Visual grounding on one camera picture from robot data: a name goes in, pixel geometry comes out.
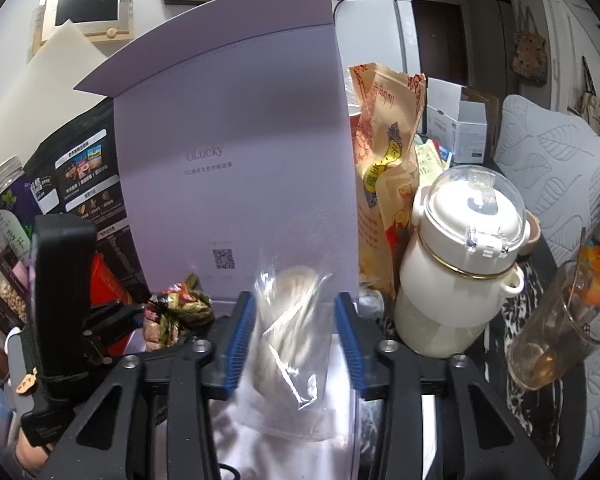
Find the red plastic bag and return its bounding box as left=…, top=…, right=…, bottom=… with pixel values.
left=87, top=252, right=148, bottom=356

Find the colourful candy bundle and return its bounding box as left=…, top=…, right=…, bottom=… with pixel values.
left=144, top=274, right=216, bottom=352

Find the hanging tote bag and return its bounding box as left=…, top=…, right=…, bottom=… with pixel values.
left=511, top=7, right=548, bottom=86

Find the orange yellow snack pouch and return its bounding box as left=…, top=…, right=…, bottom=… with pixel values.
left=348, top=62, right=427, bottom=301

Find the wall intercom panel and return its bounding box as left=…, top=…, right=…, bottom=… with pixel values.
left=31, top=0, right=134, bottom=57

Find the white foam board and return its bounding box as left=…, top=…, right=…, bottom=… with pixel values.
left=0, top=19, right=131, bottom=183

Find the white refrigerator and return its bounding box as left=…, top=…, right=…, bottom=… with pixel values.
left=333, top=0, right=428, bottom=133

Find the lavender gift box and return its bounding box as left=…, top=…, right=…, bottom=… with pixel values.
left=74, top=0, right=376, bottom=480

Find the grey leaf-pattern sofa cushion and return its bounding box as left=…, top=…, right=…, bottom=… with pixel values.
left=494, top=94, right=600, bottom=461

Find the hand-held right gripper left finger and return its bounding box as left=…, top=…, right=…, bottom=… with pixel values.
left=40, top=291, right=257, bottom=480

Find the orange packet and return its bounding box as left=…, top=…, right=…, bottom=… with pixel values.
left=577, top=240, right=600, bottom=308

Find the white cardboard box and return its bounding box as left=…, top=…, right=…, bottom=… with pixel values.
left=425, top=77, right=501, bottom=163

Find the black printed food bag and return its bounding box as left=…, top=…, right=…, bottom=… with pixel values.
left=22, top=97, right=148, bottom=306

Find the cream lidded cup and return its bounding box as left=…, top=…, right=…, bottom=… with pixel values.
left=394, top=165, right=532, bottom=359

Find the clear plastic nut jar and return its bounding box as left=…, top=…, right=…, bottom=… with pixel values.
left=0, top=156, right=37, bottom=381

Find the glass cup with spoon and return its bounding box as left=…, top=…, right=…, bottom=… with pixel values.
left=509, top=227, right=600, bottom=392

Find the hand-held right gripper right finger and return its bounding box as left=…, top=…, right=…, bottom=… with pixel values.
left=333, top=291, right=556, bottom=480

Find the pink bowl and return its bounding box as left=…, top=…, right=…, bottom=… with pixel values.
left=522, top=210, right=542, bottom=260

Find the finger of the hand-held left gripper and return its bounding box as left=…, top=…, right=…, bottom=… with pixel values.
left=81, top=301, right=147, bottom=362

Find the black white patterned cloth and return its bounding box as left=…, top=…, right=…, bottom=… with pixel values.
left=475, top=232, right=588, bottom=480

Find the clear bag with white coil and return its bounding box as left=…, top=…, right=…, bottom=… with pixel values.
left=252, top=255, right=343, bottom=443

